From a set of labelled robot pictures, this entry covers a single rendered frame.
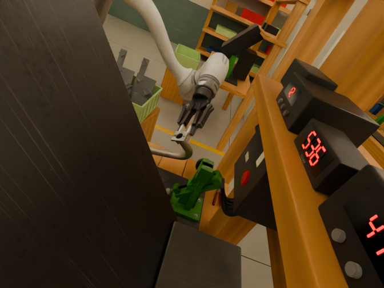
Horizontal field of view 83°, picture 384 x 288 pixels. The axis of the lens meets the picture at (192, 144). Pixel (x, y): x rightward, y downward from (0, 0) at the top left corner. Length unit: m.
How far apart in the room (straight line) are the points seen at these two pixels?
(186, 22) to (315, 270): 7.47
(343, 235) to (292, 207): 0.05
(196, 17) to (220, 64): 6.60
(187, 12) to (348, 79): 7.11
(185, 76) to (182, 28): 6.63
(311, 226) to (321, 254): 0.03
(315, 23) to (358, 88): 0.44
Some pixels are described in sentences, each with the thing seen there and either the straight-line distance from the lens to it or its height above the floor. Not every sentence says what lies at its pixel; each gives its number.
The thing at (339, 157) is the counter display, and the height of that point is 1.59.
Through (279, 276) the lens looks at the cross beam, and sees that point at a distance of 0.66.
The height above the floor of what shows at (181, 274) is 1.24.
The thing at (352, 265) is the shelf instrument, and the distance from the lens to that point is 0.24.
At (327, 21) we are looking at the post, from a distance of 0.99.
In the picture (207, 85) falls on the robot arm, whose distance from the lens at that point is 0.85.
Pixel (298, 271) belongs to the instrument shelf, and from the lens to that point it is 0.25.
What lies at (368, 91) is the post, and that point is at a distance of 0.60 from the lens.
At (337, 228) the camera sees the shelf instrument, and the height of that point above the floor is 1.56.
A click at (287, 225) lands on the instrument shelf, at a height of 1.52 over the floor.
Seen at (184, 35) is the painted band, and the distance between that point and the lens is 7.62.
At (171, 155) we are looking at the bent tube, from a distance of 0.89.
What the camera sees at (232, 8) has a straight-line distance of 6.90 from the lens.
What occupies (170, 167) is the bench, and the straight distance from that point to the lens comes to 1.20.
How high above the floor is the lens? 1.69
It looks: 34 degrees down
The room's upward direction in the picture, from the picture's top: 25 degrees clockwise
